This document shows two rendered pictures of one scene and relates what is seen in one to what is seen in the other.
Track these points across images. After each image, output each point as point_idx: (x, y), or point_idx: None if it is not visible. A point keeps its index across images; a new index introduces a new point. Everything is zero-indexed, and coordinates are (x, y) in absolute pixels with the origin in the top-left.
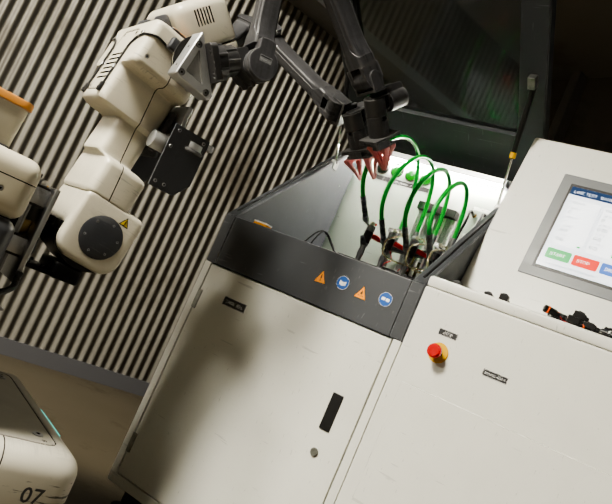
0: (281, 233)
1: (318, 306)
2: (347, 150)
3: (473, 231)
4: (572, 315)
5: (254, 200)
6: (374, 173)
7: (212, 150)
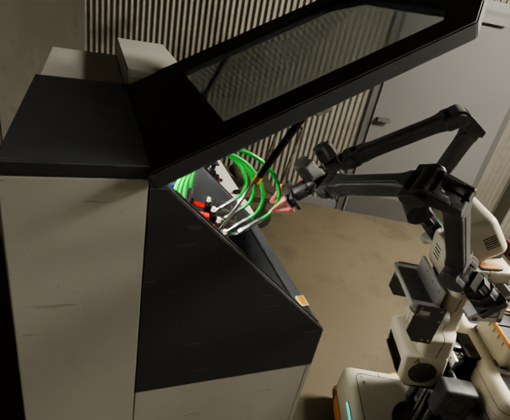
0: (295, 286)
1: None
2: (298, 202)
3: (209, 174)
4: (217, 173)
5: (304, 311)
6: (273, 199)
7: (393, 263)
